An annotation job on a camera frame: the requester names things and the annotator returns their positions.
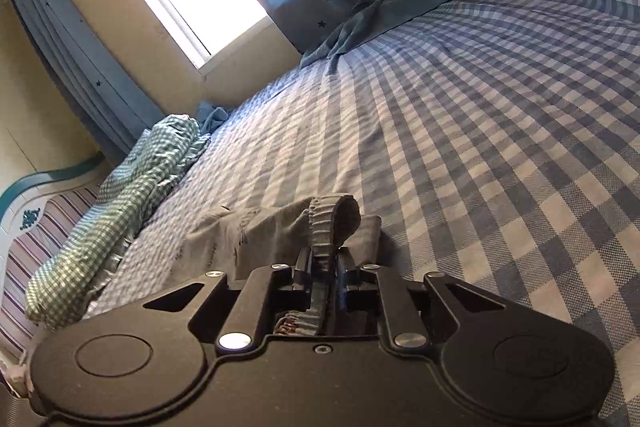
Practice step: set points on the grey pants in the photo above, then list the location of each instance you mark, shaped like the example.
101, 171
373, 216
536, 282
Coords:
270, 232

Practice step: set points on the green checked quilt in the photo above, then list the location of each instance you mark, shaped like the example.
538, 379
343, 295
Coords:
125, 207

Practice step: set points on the white and teal headboard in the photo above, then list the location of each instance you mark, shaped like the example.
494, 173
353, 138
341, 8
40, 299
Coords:
35, 207

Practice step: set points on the blue checked bedsheet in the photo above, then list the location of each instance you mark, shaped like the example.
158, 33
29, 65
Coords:
475, 132

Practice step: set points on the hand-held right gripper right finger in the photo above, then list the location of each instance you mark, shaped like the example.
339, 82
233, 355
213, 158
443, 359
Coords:
345, 268

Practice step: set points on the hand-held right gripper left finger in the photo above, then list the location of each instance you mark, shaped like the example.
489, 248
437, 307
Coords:
305, 268

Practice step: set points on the small blue cloth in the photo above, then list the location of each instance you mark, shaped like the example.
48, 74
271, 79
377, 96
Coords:
212, 116

